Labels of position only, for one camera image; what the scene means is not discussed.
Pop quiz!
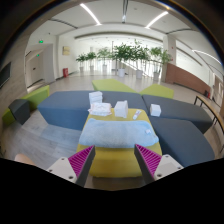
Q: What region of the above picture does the folded white towel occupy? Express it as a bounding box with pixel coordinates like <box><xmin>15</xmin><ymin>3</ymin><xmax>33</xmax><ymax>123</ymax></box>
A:
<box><xmin>150</xmin><ymin>104</ymin><xmax>161</xmax><ymax>117</ymax></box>
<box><xmin>114</xmin><ymin>101</ymin><xmax>128</xmax><ymax>118</ymax></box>

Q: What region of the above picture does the green ottoman right back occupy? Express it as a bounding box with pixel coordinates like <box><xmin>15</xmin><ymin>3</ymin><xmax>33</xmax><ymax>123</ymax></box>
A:
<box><xmin>140</xmin><ymin>84</ymin><xmax>174</xmax><ymax>99</ymax></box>

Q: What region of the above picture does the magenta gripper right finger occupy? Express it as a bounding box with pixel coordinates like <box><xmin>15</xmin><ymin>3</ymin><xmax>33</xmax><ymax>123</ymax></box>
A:
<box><xmin>134</xmin><ymin>144</ymin><xmax>183</xmax><ymax>184</ymax></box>

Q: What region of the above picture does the wooden bench right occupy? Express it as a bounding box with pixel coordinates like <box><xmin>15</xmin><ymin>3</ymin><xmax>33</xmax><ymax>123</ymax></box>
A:
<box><xmin>194</xmin><ymin>95</ymin><xmax>224</xmax><ymax>136</ymax></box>

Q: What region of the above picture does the folded white towel centre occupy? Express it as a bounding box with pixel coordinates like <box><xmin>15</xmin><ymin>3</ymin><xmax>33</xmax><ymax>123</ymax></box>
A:
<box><xmin>114</xmin><ymin>101</ymin><xmax>128</xmax><ymax>118</ymax></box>

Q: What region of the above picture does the potted plant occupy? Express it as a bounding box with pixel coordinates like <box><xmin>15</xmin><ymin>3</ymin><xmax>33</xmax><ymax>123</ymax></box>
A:
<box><xmin>150</xmin><ymin>47</ymin><xmax>172</xmax><ymax>81</ymax></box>
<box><xmin>113</xmin><ymin>44</ymin><xmax>132</xmax><ymax>77</ymax></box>
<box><xmin>76</xmin><ymin>54</ymin><xmax>87</xmax><ymax>73</ymax></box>

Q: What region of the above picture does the light blue towel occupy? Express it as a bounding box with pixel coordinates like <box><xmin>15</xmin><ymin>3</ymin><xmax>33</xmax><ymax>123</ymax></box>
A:
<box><xmin>79</xmin><ymin>118</ymin><xmax>159</xmax><ymax>148</ymax></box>

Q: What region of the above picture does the stack of white towels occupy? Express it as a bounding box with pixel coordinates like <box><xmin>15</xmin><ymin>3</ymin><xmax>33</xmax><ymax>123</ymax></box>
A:
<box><xmin>89</xmin><ymin>91</ymin><xmax>103</xmax><ymax>103</ymax></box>

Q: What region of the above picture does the dark grey cube stool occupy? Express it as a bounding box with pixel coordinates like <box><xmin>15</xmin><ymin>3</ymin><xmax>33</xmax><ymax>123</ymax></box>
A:
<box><xmin>9</xmin><ymin>99</ymin><xmax>30</xmax><ymax>125</ymax></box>

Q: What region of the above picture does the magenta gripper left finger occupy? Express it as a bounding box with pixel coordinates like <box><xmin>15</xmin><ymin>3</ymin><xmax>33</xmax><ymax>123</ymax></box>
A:
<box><xmin>47</xmin><ymin>145</ymin><xmax>95</xmax><ymax>187</ymax></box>

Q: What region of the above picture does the yellow wall poster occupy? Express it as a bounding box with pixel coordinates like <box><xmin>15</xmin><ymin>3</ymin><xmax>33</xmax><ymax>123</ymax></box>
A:
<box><xmin>62</xmin><ymin>46</ymin><xmax>70</xmax><ymax>55</ymax></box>

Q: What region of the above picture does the green ottoman centre back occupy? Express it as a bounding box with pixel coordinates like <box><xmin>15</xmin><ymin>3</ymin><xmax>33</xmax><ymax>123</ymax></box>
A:
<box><xmin>92</xmin><ymin>79</ymin><xmax>135</xmax><ymax>93</ymax></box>

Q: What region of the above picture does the red bin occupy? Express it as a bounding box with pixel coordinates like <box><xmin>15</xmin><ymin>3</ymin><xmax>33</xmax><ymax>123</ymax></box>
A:
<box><xmin>63</xmin><ymin>68</ymin><xmax>68</xmax><ymax>77</ymax></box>

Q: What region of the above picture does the potted plant far left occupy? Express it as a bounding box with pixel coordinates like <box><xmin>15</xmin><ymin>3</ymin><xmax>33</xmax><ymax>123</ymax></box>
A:
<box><xmin>76</xmin><ymin>54</ymin><xmax>87</xmax><ymax>73</ymax></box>

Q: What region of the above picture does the blue-grey left sofa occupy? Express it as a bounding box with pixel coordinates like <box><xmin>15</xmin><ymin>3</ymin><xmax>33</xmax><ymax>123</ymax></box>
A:
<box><xmin>38</xmin><ymin>90</ymin><xmax>147</xmax><ymax>130</ymax></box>

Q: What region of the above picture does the wall television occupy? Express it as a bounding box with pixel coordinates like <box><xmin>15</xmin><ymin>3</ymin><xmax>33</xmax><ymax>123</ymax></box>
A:
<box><xmin>0</xmin><ymin>63</ymin><xmax>11</xmax><ymax>89</ymax></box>

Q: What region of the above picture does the brown reception counter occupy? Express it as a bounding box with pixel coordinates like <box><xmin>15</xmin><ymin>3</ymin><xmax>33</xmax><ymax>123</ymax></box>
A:
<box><xmin>165</xmin><ymin>63</ymin><xmax>210</xmax><ymax>95</ymax></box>

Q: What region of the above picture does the green bench left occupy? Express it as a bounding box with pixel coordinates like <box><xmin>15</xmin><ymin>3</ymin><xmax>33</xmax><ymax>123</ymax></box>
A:
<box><xmin>2</xmin><ymin>85</ymin><xmax>50</xmax><ymax>125</ymax></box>

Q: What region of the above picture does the blue-grey sofa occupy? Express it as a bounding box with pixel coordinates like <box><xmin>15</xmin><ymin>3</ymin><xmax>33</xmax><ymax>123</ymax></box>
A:
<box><xmin>142</xmin><ymin>95</ymin><xmax>215</xmax><ymax>167</ymax></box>
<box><xmin>38</xmin><ymin>90</ymin><xmax>147</xmax><ymax>130</ymax></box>

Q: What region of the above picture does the folded white towel right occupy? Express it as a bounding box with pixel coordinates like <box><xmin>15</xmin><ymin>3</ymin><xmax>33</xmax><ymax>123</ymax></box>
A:
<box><xmin>150</xmin><ymin>104</ymin><xmax>161</xmax><ymax>117</ymax></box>

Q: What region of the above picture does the green ottoman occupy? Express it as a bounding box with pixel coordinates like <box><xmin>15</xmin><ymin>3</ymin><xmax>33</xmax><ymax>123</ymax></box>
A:
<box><xmin>92</xmin><ymin>79</ymin><xmax>135</xmax><ymax>93</ymax></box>
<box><xmin>140</xmin><ymin>84</ymin><xmax>174</xmax><ymax>99</ymax></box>

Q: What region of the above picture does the potted plant centre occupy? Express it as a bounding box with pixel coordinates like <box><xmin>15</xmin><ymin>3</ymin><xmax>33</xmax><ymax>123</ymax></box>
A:
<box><xmin>113</xmin><ymin>44</ymin><xmax>132</xmax><ymax>77</ymax></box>

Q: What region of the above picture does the blue-grey right sofa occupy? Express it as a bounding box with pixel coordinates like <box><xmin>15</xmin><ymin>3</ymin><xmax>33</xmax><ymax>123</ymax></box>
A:
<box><xmin>142</xmin><ymin>95</ymin><xmax>215</xmax><ymax>167</ymax></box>

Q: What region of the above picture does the potted plant right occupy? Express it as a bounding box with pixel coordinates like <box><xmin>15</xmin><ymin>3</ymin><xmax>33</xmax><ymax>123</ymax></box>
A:
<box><xmin>150</xmin><ymin>47</ymin><xmax>172</xmax><ymax>81</ymax></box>

